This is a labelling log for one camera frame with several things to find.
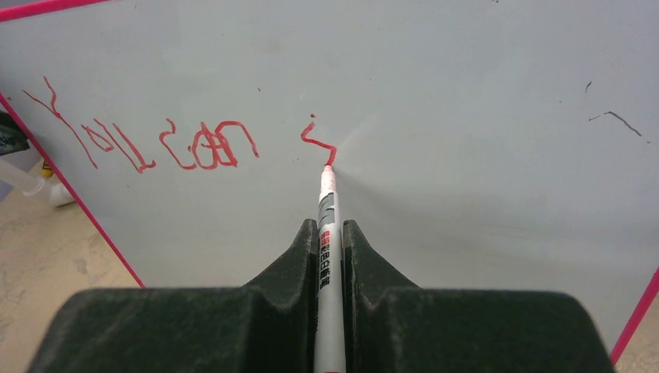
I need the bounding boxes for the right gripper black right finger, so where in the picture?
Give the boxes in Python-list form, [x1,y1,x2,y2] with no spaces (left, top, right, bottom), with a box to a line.
[343,220,614,372]

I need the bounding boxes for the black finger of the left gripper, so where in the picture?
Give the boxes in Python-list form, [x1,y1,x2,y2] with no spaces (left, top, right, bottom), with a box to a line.
[0,111,30,155]

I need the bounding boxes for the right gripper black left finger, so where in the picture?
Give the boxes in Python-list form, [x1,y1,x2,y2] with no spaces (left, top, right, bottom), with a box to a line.
[28,219,318,372]

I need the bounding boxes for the white red marker pen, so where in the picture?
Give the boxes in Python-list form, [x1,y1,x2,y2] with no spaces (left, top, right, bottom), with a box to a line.
[313,165,347,372]

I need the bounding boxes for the pink framed whiteboard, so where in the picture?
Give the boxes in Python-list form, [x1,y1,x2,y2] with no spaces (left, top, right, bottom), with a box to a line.
[1,1,658,360]

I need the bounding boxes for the yellow black pliers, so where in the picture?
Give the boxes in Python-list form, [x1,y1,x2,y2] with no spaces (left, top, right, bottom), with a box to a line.
[41,160,54,178]

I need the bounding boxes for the white PVC pipe frame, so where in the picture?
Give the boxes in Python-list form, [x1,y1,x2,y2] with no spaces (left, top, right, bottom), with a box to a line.
[1,160,75,207]

